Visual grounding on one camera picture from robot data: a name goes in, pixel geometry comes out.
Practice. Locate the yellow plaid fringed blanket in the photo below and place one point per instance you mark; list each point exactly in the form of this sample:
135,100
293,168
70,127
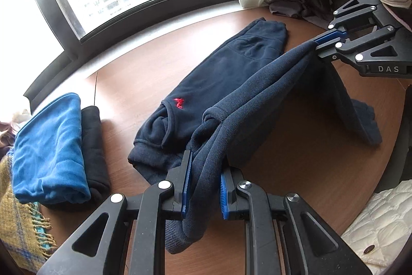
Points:
24,230

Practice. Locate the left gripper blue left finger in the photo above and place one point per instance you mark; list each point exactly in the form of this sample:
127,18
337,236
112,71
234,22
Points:
182,186

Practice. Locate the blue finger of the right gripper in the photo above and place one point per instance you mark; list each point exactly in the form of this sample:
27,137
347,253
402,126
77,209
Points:
353,16
328,51

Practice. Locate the navy blue sweatpants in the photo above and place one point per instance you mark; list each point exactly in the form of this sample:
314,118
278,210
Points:
224,109

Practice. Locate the left pink curtain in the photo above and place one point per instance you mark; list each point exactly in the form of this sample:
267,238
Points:
10,127

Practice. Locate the black window frame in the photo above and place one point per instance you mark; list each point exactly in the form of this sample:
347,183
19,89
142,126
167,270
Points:
78,50

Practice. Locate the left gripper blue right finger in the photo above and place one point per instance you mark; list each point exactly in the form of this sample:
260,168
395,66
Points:
231,207

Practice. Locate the folded black garment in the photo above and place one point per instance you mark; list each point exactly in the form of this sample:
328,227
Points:
95,165

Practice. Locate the folded blue garment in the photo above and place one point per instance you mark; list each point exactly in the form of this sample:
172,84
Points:
48,165

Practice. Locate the white quilted bedding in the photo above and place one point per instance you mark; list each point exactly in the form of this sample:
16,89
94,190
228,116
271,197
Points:
381,230

